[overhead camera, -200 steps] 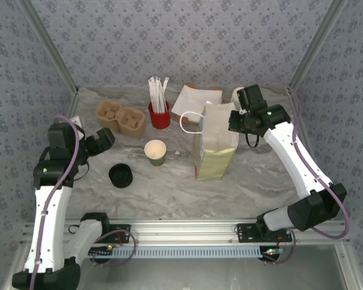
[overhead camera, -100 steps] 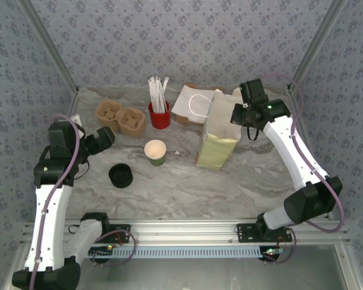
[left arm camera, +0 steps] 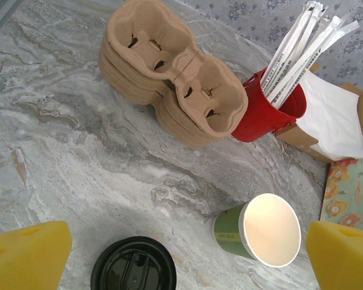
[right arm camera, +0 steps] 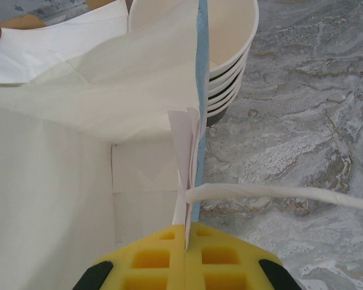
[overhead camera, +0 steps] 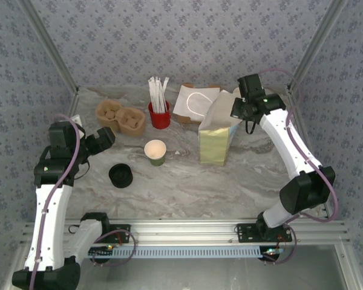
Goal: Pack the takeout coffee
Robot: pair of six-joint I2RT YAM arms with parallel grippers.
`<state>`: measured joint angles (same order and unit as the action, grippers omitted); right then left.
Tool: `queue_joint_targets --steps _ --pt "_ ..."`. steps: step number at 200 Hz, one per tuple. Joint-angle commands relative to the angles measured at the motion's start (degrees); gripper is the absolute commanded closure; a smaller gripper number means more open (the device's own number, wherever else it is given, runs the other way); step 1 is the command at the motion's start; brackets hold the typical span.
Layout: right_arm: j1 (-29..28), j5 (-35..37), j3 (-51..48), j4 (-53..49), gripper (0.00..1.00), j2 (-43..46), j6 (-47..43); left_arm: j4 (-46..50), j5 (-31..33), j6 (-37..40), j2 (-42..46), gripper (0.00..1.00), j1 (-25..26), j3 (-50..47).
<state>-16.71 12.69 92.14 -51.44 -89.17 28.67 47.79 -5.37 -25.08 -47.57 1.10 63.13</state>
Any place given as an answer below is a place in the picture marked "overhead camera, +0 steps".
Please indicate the stack of paper cups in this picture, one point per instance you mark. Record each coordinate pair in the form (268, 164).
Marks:
(236, 90)

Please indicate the white yellow paper bag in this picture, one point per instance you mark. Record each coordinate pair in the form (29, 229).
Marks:
(213, 148)

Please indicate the black plastic cup lid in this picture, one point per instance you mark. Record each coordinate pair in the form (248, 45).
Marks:
(120, 173)

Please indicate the green paper coffee cup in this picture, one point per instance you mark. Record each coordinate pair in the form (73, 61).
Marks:
(155, 151)

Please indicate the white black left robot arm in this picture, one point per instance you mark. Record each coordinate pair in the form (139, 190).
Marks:
(48, 217)

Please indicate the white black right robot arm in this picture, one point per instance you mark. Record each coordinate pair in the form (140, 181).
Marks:
(278, 136)

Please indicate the brown cardboard tray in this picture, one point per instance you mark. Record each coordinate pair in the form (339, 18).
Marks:
(184, 119)

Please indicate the brown pulp cup carrier stack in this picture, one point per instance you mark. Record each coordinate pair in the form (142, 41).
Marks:
(136, 132)

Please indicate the red plastic cup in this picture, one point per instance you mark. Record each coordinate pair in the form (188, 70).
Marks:
(159, 121)

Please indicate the small black controller board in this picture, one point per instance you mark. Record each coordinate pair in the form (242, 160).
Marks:
(272, 253)
(101, 253)

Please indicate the aluminium frame post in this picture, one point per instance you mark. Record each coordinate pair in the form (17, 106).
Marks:
(317, 45)
(48, 45)

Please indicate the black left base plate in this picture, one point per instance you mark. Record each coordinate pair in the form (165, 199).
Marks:
(121, 234)

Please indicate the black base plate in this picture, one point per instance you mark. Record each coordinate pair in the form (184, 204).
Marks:
(121, 234)
(245, 234)

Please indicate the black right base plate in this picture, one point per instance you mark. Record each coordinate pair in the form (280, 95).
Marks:
(245, 234)

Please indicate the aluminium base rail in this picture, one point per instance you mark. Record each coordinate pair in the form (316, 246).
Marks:
(184, 232)

